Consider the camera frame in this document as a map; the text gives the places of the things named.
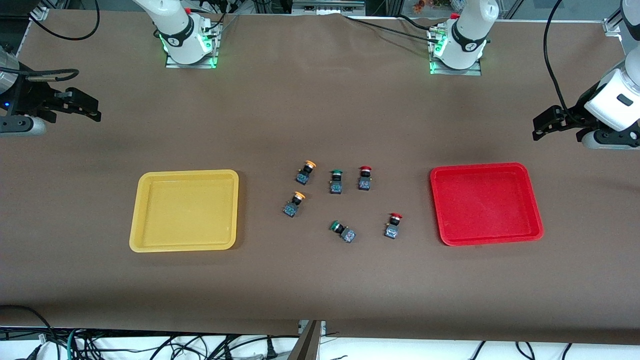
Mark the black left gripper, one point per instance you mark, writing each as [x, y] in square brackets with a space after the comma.
[575, 115]

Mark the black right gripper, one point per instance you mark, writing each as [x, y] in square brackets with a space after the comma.
[29, 99]

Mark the red push button switch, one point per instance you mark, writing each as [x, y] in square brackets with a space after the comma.
[393, 226]
[365, 178]

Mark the yellow push button switch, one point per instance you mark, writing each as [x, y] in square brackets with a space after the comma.
[306, 173]
[293, 205]

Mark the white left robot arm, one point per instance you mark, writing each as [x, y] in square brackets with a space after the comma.
[467, 35]

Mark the red plastic tray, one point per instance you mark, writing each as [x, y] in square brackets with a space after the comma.
[485, 204]

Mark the yellow plastic tray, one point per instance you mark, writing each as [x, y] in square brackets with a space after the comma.
[185, 210]

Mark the orange patterned background object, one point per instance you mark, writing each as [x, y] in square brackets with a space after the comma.
[425, 5]

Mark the brown table cover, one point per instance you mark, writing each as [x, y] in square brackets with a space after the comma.
[320, 100]

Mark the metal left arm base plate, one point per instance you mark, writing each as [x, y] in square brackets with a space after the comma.
[433, 50]

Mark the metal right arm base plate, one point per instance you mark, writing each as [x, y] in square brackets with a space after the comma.
[216, 50]

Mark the green push button switch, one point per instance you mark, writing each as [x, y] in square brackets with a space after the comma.
[343, 231]
[336, 182]

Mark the aluminium frame profile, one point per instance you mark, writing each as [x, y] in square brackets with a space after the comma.
[327, 6]

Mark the grey table support post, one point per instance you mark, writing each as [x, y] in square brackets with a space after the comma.
[306, 345]

